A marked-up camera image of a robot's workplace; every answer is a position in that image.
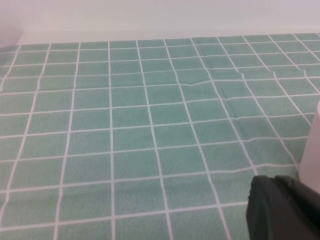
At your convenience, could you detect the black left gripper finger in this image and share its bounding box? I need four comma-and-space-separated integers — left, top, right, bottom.
245, 174, 320, 240

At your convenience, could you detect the pink plastic cup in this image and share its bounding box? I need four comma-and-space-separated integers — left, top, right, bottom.
298, 101, 320, 195

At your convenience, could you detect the green checked tablecloth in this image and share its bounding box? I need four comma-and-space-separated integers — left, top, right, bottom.
0, 33, 320, 240

